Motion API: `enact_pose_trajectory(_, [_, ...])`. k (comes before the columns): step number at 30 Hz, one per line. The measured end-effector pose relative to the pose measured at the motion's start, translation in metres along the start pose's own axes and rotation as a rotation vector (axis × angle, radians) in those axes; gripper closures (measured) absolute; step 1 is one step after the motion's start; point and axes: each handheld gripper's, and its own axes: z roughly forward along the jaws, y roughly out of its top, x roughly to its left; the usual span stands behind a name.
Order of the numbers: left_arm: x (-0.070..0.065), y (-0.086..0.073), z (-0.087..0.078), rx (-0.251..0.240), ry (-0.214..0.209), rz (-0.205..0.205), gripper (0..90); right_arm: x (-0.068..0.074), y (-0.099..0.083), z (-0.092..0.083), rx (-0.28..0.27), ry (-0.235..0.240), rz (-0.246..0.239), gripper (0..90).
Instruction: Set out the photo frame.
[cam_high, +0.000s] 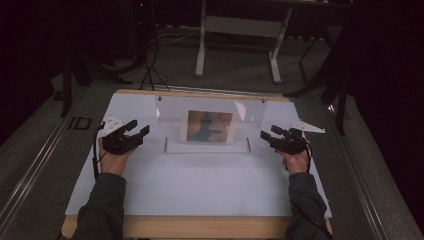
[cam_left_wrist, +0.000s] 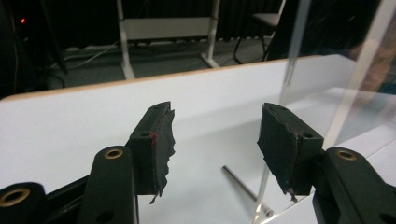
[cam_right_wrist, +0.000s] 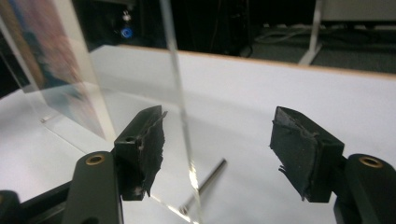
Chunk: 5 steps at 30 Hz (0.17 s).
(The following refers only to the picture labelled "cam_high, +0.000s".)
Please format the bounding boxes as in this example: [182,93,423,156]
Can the colourful landscape photo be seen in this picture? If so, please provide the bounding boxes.
[179,109,236,145]

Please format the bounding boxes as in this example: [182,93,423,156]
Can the black floor socket box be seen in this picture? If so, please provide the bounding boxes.
[67,116,93,131]

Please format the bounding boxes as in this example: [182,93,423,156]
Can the person's left hand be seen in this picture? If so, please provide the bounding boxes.
[97,136,138,177]

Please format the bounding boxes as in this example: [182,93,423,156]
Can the white metal desk frame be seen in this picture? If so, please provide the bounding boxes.
[194,0,295,85]

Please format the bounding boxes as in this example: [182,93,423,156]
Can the clear acrylic photo frame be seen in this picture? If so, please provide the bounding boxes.
[154,94,269,155]

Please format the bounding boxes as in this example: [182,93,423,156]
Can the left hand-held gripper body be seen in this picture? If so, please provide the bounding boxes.
[99,115,142,156]

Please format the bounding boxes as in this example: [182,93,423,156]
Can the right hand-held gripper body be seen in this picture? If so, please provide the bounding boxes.
[273,119,326,156]

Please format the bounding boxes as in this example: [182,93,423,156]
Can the metal floor rail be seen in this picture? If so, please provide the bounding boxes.
[0,87,90,231]
[324,104,392,240]

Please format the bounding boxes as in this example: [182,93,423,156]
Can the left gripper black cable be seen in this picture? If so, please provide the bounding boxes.
[92,121,108,181]

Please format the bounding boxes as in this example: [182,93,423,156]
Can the person's right hand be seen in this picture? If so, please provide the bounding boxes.
[274,139,312,176]

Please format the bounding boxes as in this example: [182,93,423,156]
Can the black tripod stand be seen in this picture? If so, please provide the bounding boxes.
[59,29,134,118]

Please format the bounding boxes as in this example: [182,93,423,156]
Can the black metal stand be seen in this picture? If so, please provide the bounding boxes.
[284,29,353,137]

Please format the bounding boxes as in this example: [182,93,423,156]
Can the black floor cables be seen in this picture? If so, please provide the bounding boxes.
[133,19,201,92]

